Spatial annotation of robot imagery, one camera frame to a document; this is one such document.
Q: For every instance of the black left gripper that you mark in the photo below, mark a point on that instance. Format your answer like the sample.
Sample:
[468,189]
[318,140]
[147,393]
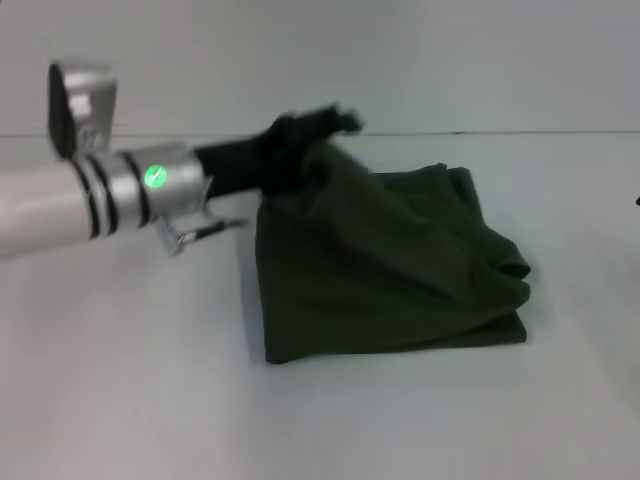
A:
[250,162]

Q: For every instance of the dark green t-shirt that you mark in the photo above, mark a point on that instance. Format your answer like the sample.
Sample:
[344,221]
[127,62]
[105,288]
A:
[380,260]

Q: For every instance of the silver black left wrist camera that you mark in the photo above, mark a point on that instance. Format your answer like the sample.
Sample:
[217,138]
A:
[82,110]

